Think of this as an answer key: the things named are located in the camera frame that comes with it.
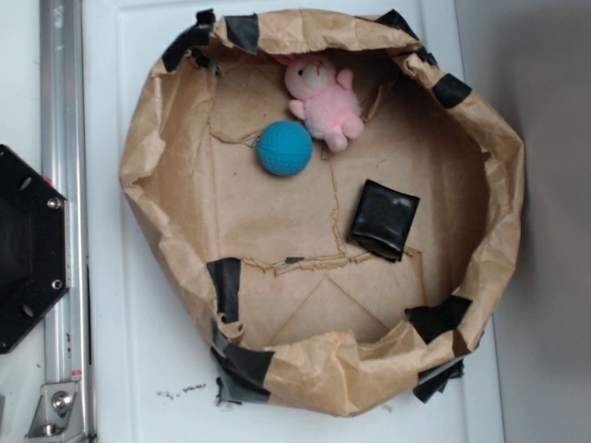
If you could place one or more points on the blue foam ball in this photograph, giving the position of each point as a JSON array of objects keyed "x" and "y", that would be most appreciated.
[{"x": 284, "y": 148}]

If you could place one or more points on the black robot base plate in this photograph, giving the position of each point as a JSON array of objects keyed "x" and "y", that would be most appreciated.
[{"x": 33, "y": 249}]

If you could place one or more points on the pink plush bunny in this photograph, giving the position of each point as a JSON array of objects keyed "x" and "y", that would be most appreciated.
[{"x": 323, "y": 98}]

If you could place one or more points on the metal corner bracket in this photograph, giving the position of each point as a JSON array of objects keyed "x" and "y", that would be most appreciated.
[{"x": 58, "y": 415}]

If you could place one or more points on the brown paper bag bin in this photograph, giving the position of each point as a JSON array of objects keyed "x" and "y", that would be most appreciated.
[{"x": 294, "y": 313}]

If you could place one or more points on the aluminium extrusion rail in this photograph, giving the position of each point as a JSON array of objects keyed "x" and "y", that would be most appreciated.
[{"x": 67, "y": 331}]

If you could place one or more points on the black taped box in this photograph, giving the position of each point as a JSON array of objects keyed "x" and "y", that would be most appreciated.
[{"x": 383, "y": 220}]

